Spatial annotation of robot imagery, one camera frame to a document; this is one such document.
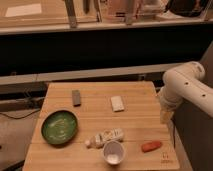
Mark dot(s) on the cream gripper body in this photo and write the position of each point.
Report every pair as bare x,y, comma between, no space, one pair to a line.
166,112

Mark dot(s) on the white ceramic cup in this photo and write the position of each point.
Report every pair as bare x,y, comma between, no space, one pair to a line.
113,152

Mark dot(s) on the white rectangular block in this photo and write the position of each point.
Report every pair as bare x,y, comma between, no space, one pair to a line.
117,104

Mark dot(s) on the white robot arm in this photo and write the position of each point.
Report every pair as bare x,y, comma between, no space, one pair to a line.
184,82

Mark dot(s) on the grey rectangular block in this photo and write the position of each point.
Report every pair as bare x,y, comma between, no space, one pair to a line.
76,98

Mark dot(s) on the green bowl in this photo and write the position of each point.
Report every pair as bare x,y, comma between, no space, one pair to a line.
59,127

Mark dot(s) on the white paper sheet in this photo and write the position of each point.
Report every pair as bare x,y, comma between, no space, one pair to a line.
24,10

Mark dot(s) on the dark robot base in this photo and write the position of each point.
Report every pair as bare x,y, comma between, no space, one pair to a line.
194,138

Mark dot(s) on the orange carrot toy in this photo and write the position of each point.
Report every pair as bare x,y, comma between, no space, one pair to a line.
150,146

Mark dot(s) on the white plastic bottle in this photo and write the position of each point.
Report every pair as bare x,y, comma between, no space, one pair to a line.
101,138

